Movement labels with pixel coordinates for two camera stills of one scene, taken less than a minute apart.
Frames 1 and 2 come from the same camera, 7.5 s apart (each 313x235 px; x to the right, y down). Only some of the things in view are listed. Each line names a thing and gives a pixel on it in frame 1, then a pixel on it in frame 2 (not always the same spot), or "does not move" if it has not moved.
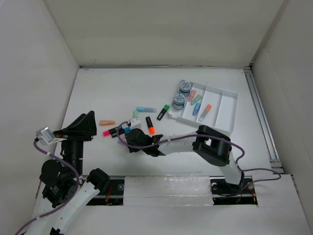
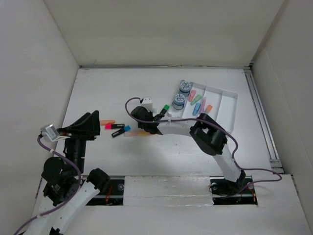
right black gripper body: [133, 149] → [145, 126]
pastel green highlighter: [197, 98] does not move
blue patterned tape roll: [185, 86] does not move
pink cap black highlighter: [113, 131] → [108, 126]
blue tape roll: [179, 100] does not move
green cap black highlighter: [163, 112] does not move
